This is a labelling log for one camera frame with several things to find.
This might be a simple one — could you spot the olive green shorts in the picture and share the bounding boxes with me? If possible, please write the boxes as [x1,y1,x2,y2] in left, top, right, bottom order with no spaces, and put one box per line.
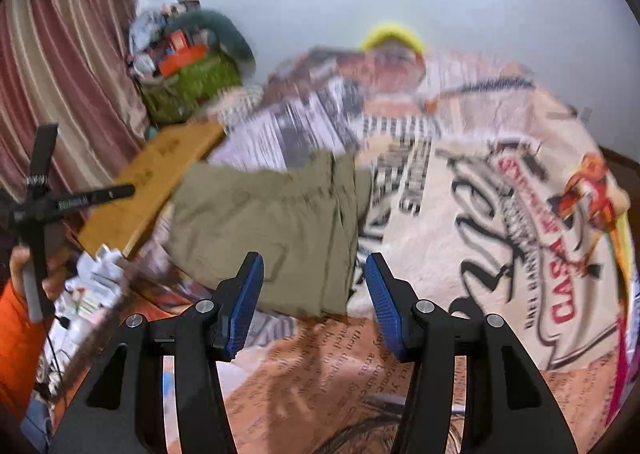
[166,151,372,318]

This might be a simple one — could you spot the orange sleeve forearm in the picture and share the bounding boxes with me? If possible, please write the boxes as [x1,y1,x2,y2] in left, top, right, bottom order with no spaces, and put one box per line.
[0,282,46,422]

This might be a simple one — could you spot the left hand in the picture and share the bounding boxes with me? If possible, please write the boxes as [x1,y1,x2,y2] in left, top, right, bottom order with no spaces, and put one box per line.
[8,242,72,302]

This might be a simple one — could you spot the green storage basket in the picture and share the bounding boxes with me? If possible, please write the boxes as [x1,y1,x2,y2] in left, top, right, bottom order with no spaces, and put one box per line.
[139,53,242,125]

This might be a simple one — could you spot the rainbow fleece blanket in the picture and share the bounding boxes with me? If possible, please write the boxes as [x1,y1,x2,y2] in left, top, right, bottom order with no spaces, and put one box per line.
[606,214,639,424]

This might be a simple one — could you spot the striped red beige curtain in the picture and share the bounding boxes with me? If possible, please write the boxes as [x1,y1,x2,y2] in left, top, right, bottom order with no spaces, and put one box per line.
[1,0,149,198]

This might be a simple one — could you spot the orange box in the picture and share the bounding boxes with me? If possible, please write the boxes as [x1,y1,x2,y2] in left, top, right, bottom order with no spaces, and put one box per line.
[158,44,208,77]

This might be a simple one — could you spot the newspaper print bed blanket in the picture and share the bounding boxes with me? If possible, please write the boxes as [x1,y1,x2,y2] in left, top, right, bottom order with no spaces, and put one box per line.
[124,45,637,454]

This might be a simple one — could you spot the pile of clothes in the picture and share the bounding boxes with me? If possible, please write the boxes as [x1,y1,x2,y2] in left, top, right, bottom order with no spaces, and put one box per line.
[127,0,201,81]

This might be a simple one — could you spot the grey plush toy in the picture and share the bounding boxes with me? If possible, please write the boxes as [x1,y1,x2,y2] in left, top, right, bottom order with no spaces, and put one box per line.
[163,9,256,78]

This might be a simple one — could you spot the yellow foam bed guard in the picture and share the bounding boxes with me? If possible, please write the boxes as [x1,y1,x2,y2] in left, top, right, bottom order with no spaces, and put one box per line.
[360,22,426,54]

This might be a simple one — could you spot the white wall socket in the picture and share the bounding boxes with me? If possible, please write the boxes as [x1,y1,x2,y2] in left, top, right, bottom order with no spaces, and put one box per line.
[580,107,592,125]

